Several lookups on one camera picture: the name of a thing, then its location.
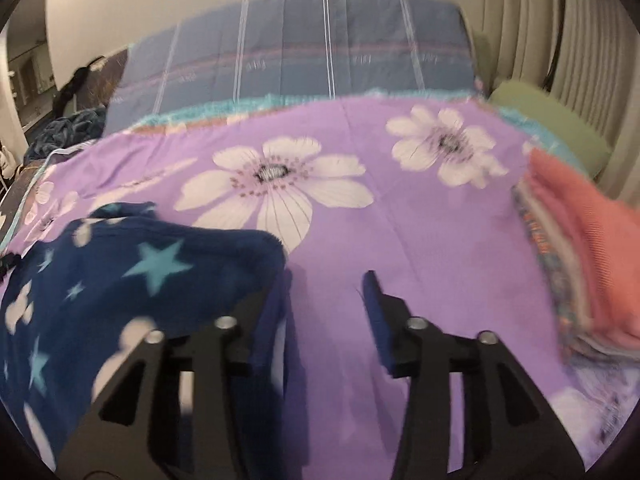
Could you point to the dark teal crumpled blanket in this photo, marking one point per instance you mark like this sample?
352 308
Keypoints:
65 132

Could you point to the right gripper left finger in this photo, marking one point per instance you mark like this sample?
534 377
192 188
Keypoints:
198 406

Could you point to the folded coral pink garment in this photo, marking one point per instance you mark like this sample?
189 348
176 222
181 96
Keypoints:
605 234

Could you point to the green pillow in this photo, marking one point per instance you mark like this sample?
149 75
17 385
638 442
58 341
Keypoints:
586 145

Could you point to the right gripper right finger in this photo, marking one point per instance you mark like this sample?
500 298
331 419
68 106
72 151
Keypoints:
472 410

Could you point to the beige pleated curtain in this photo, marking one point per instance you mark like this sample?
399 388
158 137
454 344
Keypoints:
582 54

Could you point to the navy fleece star garment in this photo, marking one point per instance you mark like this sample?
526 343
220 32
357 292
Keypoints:
75 307

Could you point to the blue plaid quilt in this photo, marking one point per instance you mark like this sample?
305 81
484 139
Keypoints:
256 48

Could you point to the purple floral bed sheet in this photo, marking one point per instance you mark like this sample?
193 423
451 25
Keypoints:
416 190

